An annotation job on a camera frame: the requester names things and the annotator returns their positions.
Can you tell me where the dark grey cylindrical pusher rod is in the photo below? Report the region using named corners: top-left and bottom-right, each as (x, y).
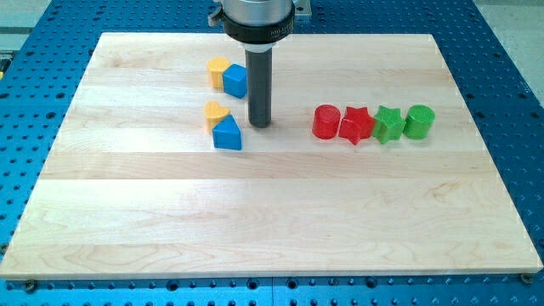
top-left (246, 48), bottom-right (273, 128)

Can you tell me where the yellow heart block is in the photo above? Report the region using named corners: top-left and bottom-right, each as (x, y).
top-left (204, 100), bottom-right (230, 133)

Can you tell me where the blue triangle block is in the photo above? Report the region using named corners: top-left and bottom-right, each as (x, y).
top-left (212, 115), bottom-right (242, 150)

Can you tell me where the blue cube block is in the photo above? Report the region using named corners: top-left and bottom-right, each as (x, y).
top-left (223, 64), bottom-right (247, 99)

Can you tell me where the yellow hexagon block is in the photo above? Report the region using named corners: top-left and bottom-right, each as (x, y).
top-left (207, 56), bottom-right (231, 88)

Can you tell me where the red cylinder block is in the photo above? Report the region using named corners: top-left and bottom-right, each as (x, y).
top-left (312, 105), bottom-right (341, 139)

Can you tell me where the red star block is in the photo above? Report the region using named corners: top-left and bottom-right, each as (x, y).
top-left (338, 106), bottom-right (376, 145)

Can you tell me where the green star block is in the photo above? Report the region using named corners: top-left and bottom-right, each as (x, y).
top-left (371, 105), bottom-right (406, 145)

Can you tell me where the green cylinder block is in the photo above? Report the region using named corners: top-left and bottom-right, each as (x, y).
top-left (403, 105), bottom-right (436, 139)

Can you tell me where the light wooden board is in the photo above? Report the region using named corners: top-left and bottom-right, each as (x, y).
top-left (1, 32), bottom-right (542, 280)

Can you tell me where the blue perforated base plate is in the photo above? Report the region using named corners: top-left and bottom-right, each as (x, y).
top-left (1, 1), bottom-right (543, 305)

